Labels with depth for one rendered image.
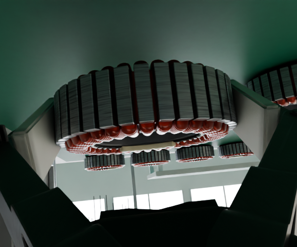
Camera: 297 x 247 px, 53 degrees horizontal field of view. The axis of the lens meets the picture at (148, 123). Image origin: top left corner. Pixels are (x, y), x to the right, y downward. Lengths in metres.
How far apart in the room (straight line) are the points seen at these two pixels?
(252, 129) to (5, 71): 0.19
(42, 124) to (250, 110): 0.11
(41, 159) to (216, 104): 0.09
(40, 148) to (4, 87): 0.14
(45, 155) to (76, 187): 6.51
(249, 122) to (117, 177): 6.47
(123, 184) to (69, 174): 1.19
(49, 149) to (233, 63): 0.18
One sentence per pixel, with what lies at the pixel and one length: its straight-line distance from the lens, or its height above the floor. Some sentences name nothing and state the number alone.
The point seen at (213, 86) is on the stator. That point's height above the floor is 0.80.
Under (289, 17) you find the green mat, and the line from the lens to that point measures 0.23.
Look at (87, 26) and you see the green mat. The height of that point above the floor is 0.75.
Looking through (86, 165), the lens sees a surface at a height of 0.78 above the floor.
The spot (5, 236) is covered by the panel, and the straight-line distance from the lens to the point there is 0.50.
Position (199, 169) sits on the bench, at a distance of 3.24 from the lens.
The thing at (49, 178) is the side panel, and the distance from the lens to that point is 0.74.
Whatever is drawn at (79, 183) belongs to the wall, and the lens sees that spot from 6.67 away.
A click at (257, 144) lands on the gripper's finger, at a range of 0.16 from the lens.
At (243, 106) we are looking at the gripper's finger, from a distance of 0.17.
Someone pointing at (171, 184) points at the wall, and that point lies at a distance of 6.72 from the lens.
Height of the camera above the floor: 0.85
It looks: 12 degrees down
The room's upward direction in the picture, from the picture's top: 174 degrees clockwise
